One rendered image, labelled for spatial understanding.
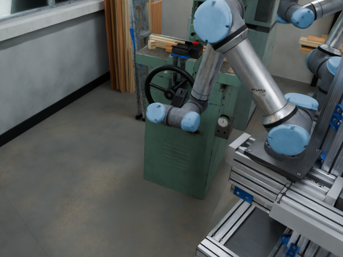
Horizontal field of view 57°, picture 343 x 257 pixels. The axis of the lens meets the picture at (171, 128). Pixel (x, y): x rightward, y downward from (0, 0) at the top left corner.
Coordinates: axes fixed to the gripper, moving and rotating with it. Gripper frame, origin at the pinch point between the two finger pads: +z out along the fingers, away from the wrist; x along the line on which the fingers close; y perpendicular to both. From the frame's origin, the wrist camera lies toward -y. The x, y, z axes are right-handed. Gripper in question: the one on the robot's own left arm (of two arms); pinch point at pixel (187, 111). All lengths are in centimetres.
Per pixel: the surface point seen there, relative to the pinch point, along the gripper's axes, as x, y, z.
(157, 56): -28.6, -24.1, 14.1
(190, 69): -5.4, -19.8, 5.0
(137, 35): -82, -44, 77
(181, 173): -10, 42, 49
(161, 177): -25, 50, 52
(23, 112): -149, 36, 45
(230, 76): 12.4, -21.5, 16.4
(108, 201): -47, 69, 29
